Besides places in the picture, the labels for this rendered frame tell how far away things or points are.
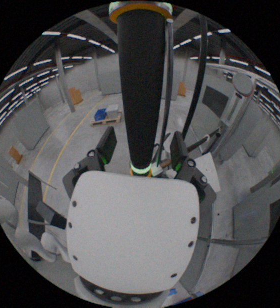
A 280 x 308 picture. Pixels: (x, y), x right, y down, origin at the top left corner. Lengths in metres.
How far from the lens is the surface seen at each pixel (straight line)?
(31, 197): 2.06
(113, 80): 7.48
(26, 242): 0.58
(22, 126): 6.26
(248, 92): 0.73
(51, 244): 0.76
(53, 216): 0.80
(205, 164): 0.63
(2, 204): 0.47
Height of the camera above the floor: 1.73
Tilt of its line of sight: 54 degrees down
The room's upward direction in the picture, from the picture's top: 1 degrees counter-clockwise
